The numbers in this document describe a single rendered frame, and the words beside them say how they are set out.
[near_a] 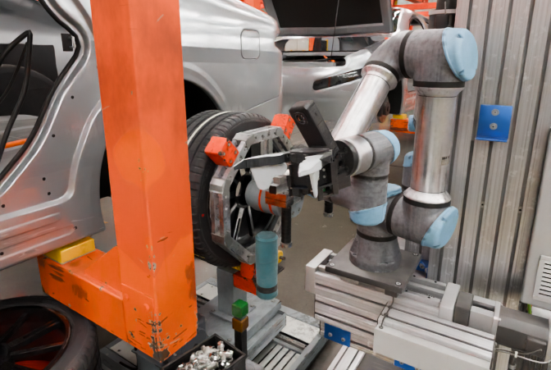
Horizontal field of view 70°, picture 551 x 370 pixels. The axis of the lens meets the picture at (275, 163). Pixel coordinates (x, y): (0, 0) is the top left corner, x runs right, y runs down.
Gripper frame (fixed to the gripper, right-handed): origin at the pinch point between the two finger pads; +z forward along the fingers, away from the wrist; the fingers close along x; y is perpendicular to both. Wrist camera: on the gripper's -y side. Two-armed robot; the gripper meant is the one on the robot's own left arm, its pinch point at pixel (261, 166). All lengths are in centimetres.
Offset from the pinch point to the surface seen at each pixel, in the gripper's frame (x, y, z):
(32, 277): 250, 91, -6
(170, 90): 52, -15, -15
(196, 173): 77, 14, -35
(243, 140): 70, 4, -52
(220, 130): 78, 0, -48
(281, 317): 91, 96, -80
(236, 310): 49, 53, -26
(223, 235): 71, 37, -39
